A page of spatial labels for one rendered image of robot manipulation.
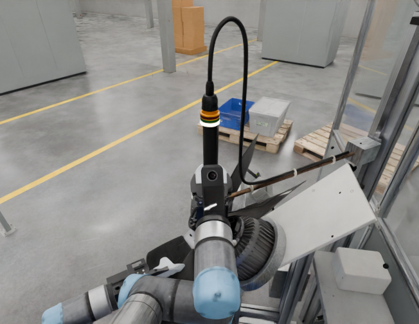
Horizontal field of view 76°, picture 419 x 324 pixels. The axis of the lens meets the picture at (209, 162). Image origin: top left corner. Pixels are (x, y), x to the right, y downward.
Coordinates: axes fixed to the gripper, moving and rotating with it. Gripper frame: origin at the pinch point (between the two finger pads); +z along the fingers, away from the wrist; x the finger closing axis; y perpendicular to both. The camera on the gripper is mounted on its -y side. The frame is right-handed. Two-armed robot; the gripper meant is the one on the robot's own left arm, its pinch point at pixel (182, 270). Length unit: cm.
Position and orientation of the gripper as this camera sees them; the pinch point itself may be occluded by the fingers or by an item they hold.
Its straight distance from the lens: 83.9
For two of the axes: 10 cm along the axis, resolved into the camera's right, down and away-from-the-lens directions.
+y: -4.8, -4.1, 7.8
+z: 8.8, -2.7, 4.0
